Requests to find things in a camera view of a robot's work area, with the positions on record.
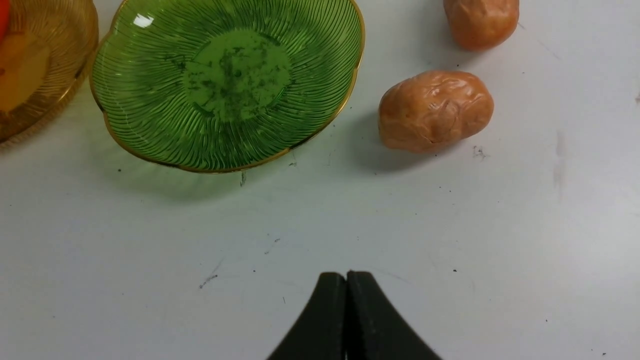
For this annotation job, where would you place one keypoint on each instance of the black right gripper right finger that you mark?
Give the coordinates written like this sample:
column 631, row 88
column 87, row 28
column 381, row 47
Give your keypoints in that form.
column 375, row 330

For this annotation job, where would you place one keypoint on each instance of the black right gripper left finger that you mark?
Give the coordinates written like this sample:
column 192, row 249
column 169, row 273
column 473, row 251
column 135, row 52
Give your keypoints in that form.
column 317, row 334

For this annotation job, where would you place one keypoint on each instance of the brown toy potato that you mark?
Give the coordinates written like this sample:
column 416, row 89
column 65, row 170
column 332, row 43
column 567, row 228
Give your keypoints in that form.
column 434, row 110
column 480, row 25

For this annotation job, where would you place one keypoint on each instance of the green ribbed plastic plate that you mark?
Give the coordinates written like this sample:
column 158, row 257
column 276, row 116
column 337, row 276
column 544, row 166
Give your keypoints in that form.
column 221, row 86

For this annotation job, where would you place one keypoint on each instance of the amber ribbed plastic plate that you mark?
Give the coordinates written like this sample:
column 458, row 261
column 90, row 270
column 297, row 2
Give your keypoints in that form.
column 47, row 49

